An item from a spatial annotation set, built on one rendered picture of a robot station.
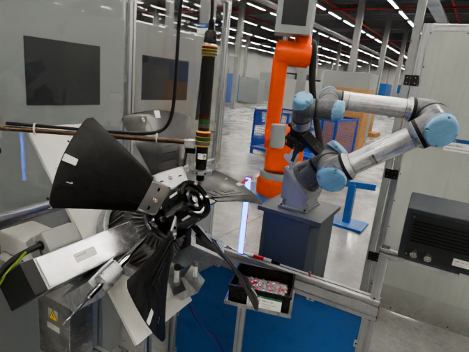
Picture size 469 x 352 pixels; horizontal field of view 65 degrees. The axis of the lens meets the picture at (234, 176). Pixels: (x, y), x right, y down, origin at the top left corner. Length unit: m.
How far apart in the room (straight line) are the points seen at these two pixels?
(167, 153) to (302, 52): 4.01
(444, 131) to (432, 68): 1.26
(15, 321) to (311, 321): 1.17
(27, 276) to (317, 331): 1.08
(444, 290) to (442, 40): 1.64
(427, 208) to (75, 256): 0.99
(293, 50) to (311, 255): 3.63
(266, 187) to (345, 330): 3.63
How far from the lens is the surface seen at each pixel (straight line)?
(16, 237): 1.46
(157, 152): 1.15
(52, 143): 1.24
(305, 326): 1.59
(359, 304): 1.45
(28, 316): 1.83
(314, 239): 1.69
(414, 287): 3.00
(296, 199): 1.69
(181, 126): 1.22
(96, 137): 0.94
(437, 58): 2.71
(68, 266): 0.94
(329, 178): 1.52
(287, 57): 5.01
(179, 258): 1.26
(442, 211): 1.27
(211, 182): 1.29
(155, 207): 1.04
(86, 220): 1.16
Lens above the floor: 1.56
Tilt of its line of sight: 15 degrees down
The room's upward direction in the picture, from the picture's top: 6 degrees clockwise
